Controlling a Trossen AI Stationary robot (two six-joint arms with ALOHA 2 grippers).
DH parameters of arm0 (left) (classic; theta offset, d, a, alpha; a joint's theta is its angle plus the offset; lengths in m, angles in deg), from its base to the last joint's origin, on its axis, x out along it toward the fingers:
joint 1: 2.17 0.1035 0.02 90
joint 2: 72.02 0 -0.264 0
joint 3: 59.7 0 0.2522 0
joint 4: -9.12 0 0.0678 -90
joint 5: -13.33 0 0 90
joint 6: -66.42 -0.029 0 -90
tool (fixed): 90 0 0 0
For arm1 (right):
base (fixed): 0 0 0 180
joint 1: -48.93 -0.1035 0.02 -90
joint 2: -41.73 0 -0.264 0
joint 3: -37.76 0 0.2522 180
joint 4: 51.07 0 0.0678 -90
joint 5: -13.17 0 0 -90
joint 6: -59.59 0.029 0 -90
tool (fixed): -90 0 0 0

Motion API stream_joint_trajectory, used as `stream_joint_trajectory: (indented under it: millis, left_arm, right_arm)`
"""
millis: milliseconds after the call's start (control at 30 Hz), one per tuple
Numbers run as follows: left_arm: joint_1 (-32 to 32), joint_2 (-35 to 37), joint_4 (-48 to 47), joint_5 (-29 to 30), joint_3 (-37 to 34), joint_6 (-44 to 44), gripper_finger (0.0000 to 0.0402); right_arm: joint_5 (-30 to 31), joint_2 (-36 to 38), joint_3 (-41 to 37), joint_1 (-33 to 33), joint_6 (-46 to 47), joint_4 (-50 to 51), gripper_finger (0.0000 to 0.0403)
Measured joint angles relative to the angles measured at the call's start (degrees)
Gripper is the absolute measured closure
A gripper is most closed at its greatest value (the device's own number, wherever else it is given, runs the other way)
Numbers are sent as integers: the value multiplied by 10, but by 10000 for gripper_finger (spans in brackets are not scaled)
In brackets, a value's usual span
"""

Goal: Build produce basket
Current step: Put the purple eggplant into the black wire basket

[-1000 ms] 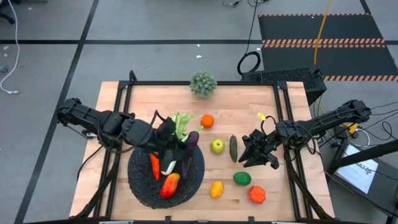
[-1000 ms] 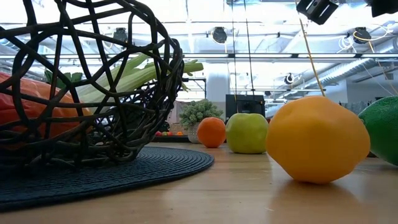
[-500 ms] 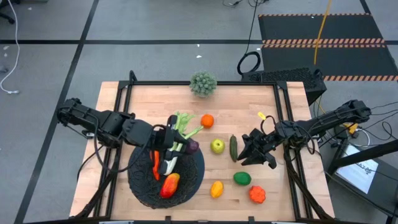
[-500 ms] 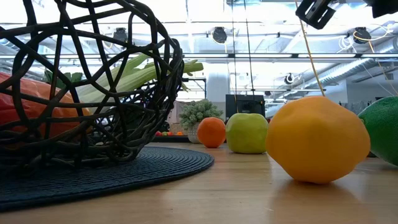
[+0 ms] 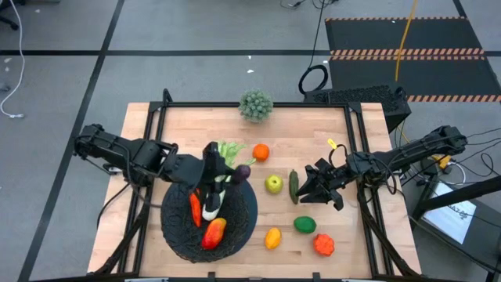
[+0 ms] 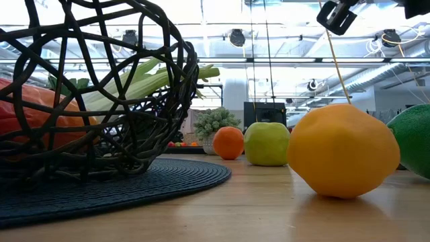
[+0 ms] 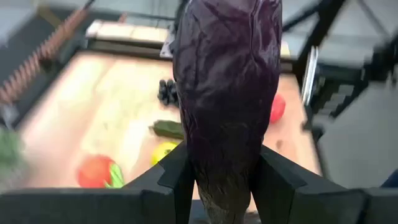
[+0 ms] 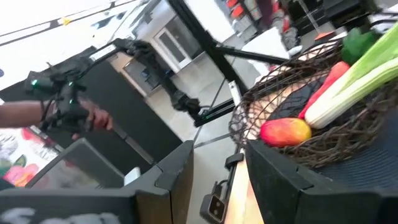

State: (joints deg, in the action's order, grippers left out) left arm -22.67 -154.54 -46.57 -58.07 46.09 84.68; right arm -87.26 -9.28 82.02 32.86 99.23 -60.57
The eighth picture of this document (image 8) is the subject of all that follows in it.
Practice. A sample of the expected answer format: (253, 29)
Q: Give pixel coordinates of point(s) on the large black panel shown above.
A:
(124, 109)

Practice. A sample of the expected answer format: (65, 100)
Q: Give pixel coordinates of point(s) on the small black table camera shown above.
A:
(214, 207)

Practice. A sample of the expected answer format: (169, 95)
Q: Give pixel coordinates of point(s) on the dark grey box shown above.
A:
(77, 168)

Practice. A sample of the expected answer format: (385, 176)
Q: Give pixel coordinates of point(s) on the person's forearm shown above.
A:
(18, 113)

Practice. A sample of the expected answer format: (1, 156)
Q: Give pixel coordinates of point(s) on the colourful floral cloth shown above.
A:
(21, 174)

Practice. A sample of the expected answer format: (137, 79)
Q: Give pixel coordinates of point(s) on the red-orange carrot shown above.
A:
(329, 79)

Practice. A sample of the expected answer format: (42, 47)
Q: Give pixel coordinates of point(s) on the dark brown wicker basket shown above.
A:
(326, 149)

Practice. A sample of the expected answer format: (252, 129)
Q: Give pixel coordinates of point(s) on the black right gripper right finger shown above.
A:
(295, 202)

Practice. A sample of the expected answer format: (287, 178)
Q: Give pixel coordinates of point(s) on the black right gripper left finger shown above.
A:
(149, 202)

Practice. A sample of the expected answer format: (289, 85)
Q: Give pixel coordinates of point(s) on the red pepper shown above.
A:
(284, 132)

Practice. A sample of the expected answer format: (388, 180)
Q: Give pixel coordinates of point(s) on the green white celery stalk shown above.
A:
(342, 96)

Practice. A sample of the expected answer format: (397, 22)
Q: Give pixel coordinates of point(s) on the person's hand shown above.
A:
(101, 119)

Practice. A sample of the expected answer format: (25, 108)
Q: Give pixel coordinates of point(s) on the black aluminium table frame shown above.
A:
(202, 34)

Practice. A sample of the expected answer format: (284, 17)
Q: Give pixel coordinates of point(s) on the white metal bracket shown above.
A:
(234, 93)

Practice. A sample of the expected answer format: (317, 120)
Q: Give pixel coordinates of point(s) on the white framed glass door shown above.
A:
(172, 46)

